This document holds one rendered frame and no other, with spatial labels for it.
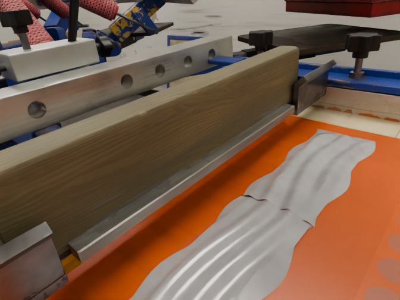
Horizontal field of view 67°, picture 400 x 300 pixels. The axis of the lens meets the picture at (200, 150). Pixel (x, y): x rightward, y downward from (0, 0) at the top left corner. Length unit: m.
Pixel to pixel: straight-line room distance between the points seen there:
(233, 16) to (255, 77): 2.39
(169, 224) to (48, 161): 0.12
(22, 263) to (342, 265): 0.20
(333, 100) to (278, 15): 2.03
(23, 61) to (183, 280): 0.35
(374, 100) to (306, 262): 0.29
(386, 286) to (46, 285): 0.21
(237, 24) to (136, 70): 2.24
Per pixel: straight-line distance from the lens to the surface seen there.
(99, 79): 0.45
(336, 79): 0.49
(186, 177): 0.25
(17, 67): 0.47
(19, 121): 0.42
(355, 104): 0.49
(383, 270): 0.25
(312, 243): 0.25
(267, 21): 2.54
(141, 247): 0.25
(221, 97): 0.28
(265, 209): 0.27
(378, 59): 2.29
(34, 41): 0.67
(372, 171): 0.35
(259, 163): 0.34
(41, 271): 0.21
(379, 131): 0.45
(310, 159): 0.34
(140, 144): 0.22
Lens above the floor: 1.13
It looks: 28 degrees down
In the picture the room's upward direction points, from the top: 5 degrees counter-clockwise
